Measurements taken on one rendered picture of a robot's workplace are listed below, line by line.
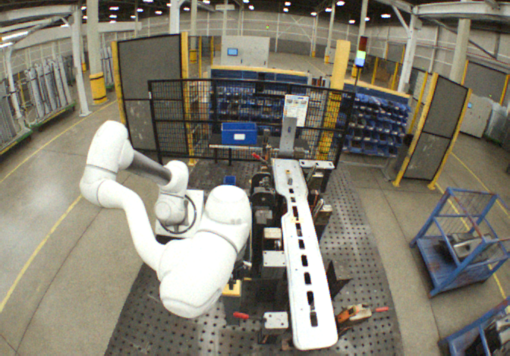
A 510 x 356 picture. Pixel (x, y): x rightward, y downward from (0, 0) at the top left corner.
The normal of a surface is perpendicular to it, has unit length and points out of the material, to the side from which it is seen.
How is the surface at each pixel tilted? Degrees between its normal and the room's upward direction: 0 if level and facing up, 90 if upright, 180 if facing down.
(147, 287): 0
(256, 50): 90
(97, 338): 0
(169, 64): 90
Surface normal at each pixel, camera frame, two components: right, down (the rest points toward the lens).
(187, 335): 0.07, -0.84
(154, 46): -0.11, 0.51
